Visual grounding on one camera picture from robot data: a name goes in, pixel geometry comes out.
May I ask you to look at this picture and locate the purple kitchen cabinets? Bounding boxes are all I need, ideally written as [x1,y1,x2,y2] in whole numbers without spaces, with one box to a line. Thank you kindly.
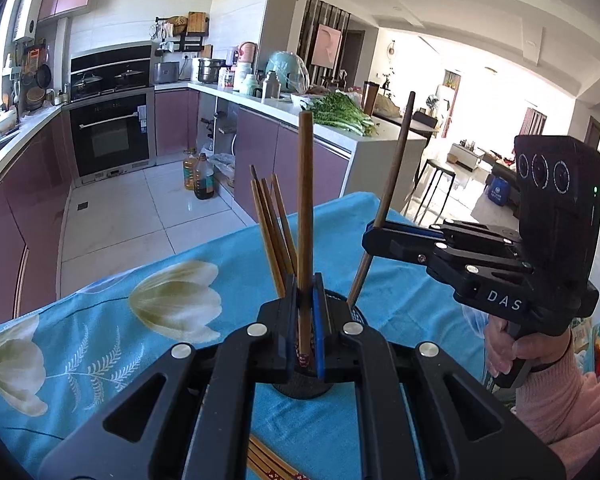
[0,86,354,331]

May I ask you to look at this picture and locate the steel cooking pot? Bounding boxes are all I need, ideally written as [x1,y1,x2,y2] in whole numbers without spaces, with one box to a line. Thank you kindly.
[195,58,226,84]

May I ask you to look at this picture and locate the cooking oil bottle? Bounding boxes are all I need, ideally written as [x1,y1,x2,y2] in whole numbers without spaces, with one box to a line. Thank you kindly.
[183,148,198,191]

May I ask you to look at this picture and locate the blue floral tablecloth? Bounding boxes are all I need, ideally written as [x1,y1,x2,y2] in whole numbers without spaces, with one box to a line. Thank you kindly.
[0,193,484,479]

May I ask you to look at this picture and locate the white water heater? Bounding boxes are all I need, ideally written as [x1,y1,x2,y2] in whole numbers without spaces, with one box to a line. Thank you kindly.
[12,0,43,44]

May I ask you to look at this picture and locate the black right camera box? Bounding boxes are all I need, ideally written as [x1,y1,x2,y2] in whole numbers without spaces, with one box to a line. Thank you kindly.
[514,136,600,283]

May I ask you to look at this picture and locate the green leafy vegetables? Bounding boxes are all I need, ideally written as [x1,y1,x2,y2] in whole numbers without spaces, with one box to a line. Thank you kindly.
[303,92,376,136]

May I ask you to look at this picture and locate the mint green appliance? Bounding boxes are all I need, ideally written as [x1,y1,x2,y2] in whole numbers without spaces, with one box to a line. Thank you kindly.
[265,51,310,96]

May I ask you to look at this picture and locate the right hand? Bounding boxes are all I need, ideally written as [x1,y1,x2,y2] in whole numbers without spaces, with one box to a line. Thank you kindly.
[484,315,571,377]

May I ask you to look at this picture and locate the bamboo chopstick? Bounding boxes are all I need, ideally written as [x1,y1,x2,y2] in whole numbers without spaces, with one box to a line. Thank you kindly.
[297,110,313,366]
[259,178,292,280]
[247,434,309,480]
[271,174,298,273]
[249,165,286,297]
[347,91,416,309]

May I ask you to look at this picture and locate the black mesh utensil holder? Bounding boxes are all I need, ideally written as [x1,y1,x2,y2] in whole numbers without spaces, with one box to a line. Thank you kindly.
[273,285,367,400]

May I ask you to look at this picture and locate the dark sauce bottle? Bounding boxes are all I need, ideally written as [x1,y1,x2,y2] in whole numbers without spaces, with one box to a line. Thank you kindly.
[194,153,214,200]

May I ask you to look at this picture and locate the pink right sleeve forearm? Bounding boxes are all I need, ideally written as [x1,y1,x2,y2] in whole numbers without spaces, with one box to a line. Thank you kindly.
[516,350,600,479]

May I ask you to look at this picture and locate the bamboo chopstick in holder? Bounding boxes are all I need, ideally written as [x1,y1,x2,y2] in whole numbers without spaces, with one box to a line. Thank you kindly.
[259,178,292,280]
[249,165,286,297]
[271,174,298,273]

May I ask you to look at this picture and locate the black built-in oven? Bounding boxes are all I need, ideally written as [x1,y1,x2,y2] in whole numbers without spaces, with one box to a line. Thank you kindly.
[68,41,156,185]

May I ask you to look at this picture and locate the bamboo chopstick on table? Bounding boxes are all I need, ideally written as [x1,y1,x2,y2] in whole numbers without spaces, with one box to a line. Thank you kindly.
[247,434,309,480]

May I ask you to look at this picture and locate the black bar stool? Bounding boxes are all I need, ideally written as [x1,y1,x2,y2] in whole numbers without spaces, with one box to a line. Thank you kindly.
[413,158,456,226]

